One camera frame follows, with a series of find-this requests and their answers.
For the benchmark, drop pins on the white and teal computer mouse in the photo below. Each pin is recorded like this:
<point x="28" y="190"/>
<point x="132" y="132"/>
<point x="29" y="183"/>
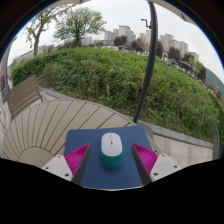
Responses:
<point x="111" y="146"/>

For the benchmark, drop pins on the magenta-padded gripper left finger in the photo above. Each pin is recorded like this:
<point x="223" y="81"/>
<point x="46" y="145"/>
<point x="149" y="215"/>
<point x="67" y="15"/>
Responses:
<point x="77" y="159"/>

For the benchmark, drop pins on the grey stone low wall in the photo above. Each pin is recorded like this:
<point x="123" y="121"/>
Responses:
<point x="180" y="146"/>

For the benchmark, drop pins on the sparse thin-trunk tree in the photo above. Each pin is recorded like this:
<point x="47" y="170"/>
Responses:
<point x="35" y="43"/>

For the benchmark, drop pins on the leafy round tree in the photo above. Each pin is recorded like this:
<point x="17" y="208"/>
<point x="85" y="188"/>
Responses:
<point x="80" y="21"/>

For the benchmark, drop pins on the grey slatted outdoor chair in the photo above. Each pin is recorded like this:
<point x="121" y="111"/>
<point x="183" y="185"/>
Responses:
<point x="21" y="95"/>

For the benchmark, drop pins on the black curved umbrella pole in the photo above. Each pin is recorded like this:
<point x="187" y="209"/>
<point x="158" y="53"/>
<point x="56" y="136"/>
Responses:
<point x="150" y="66"/>

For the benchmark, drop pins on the blue rectangular mouse pad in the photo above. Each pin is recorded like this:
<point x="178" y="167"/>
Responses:
<point x="86" y="140"/>

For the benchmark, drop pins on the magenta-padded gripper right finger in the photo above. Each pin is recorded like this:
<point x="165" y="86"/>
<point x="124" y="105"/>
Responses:
<point x="146" y="159"/>

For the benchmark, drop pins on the group of apartment buildings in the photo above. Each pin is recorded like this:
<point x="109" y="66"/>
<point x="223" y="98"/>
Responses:
<point x="124" y="31"/>

